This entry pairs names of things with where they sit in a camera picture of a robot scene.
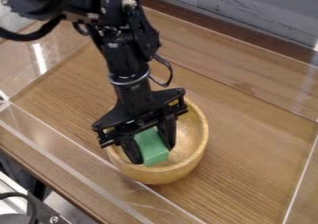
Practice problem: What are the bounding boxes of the green rectangular block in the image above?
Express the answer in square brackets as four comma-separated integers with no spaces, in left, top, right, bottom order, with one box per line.
[134,127,169,166]

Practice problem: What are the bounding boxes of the black metal mount plate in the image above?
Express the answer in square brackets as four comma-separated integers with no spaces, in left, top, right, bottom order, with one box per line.
[27,192,80,224]

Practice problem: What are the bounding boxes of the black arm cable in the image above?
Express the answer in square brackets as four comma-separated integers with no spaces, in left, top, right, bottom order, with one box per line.
[0,15,67,43]

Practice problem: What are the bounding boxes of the black cable lower left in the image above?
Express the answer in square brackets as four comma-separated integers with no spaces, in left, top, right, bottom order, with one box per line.
[0,192,44,224]

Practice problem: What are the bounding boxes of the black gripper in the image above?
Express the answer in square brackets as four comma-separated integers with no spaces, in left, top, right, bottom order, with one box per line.
[92,79,187,165]

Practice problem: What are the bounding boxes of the brown wooden bowl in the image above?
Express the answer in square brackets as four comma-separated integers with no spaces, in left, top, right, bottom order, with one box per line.
[106,99,209,185]

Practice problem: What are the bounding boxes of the clear acrylic tray wall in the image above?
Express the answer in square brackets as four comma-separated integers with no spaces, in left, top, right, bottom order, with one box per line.
[0,0,318,224]

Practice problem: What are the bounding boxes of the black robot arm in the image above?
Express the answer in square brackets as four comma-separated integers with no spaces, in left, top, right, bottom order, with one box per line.
[0,0,187,165]

